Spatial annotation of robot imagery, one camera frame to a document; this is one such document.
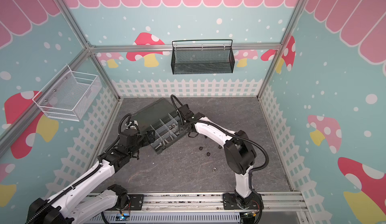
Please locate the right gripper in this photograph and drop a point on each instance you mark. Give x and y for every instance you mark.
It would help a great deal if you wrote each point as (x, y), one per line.
(184, 124)

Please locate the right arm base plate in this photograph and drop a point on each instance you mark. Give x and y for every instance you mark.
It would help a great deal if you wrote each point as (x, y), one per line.
(234, 201)

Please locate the black wire mesh basket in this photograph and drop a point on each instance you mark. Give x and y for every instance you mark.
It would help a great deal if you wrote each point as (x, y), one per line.
(209, 56)

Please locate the aluminium mounting rail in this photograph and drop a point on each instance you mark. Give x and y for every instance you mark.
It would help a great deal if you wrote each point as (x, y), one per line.
(207, 208)

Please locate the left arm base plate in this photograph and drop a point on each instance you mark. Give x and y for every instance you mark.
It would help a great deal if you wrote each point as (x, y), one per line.
(132, 202)

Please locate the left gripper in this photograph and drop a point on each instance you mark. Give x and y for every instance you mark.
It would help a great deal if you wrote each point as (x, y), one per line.
(152, 137)

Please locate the grey plastic organizer box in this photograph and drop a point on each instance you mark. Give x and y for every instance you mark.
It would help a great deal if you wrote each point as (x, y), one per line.
(158, 116)

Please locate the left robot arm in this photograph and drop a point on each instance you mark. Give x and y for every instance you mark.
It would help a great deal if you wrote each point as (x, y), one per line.
(68, 206)

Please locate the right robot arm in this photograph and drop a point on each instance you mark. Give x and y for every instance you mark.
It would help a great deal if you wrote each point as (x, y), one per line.
(243, 155)

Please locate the white wire mesh basket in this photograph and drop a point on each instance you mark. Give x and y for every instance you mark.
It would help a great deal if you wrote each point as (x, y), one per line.
(68, 95)

